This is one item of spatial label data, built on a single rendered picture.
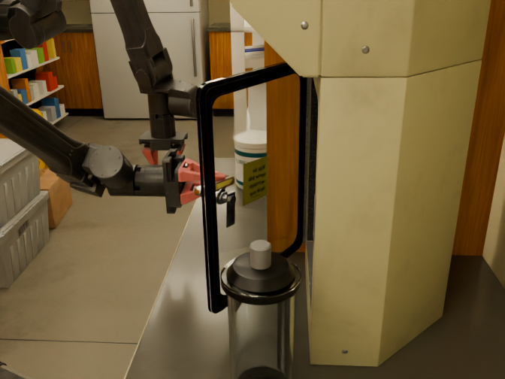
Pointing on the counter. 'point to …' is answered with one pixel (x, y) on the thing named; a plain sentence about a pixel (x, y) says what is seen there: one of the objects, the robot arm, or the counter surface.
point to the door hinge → (306, 159)
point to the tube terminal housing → (388, 169)
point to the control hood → (288, 30)
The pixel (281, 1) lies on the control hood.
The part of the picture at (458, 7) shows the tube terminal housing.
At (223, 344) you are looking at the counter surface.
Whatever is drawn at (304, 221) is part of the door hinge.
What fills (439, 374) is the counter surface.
